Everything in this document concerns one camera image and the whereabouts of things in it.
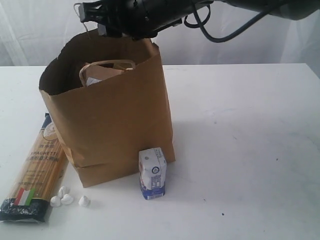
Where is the brown orange paper pouch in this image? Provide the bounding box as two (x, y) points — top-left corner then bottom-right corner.
(79, 59), (136, 87)

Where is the white candy piece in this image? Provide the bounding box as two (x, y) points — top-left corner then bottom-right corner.
(50, 195), (62, 208)
(57, 186), (70, 199)
(61, 193), (74, 205)
(78, 195), (91, 208)

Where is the white blue small packet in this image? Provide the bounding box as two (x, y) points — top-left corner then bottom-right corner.
(138, 147), (167, 200)

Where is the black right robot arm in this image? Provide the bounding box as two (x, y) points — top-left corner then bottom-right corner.
(97, 0), (320, 43)

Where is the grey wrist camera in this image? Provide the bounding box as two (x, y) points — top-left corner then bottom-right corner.
(74, 0), (101, 23)

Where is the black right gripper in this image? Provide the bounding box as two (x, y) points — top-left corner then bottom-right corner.
(97, 0), (192, 39)

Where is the brown paper bag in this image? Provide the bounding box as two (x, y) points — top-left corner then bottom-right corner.
(39, 29), (175, 187)

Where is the spaghetti packet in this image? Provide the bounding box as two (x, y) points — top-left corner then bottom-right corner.
(0, 113), (68, 223)

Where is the black cable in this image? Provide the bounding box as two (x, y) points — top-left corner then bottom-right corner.
(183, 9), (271, 43)

